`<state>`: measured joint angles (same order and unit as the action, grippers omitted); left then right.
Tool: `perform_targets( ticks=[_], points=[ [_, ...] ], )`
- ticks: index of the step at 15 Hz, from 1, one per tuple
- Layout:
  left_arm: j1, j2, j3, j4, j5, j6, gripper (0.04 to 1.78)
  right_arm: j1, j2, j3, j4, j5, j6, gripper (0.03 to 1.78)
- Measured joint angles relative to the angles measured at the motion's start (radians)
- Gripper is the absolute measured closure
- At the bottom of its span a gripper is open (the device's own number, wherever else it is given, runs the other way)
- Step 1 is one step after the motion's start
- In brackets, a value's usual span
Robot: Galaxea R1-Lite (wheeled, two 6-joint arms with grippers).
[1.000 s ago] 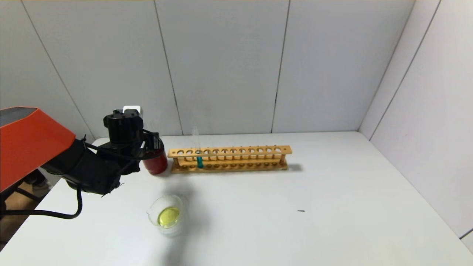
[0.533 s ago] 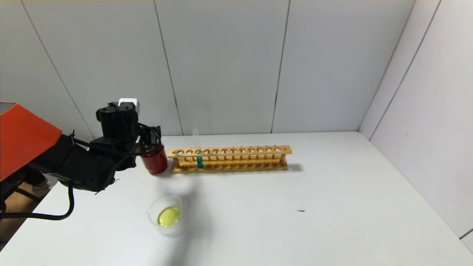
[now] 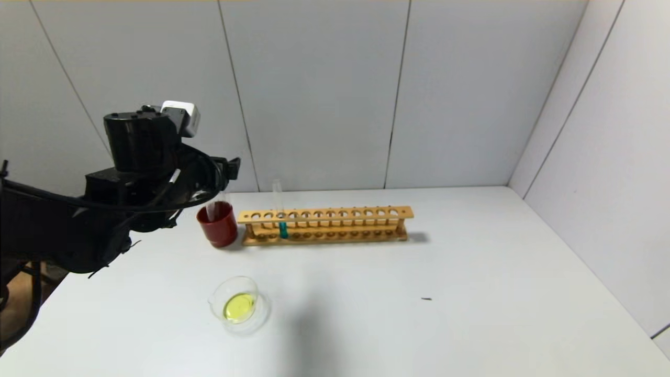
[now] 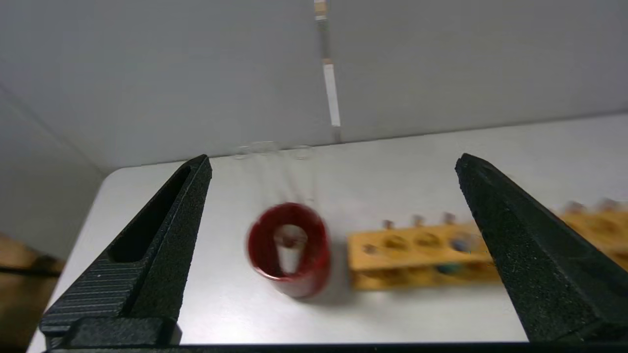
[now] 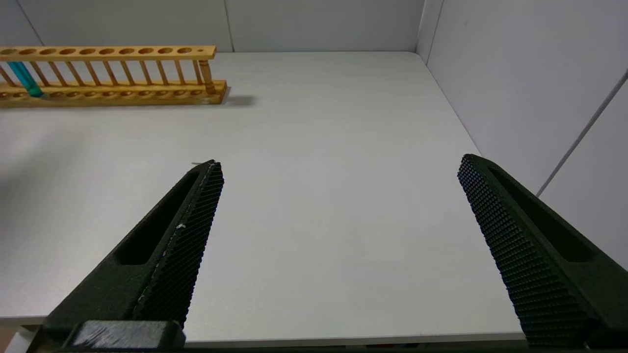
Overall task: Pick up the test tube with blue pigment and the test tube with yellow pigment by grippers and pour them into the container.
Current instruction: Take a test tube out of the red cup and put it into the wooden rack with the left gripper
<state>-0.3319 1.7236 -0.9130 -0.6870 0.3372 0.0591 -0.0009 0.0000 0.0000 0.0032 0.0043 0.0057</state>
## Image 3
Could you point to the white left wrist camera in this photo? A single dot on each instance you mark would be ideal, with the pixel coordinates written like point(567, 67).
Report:
point(183, 118)

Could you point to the test tube with yellow pigment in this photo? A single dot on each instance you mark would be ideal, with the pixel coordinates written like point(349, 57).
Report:
point(212, 212)

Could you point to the test tube with blue pigment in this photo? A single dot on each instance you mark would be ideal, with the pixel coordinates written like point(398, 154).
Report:
point(283, 230)

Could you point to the clear glass dish with spout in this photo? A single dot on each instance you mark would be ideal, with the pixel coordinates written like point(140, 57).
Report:
point(238, 306)

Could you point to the wooden test tube rack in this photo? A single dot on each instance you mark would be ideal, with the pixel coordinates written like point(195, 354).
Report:
point(324, 212)

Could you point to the orange and black left arm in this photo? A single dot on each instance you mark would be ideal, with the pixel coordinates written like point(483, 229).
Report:
point(47, 225)

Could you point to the dark red plastic cup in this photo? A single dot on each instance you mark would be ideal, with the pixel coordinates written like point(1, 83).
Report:
point(220, 233)

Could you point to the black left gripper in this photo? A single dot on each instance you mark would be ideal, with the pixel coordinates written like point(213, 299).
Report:
point(193, 178)

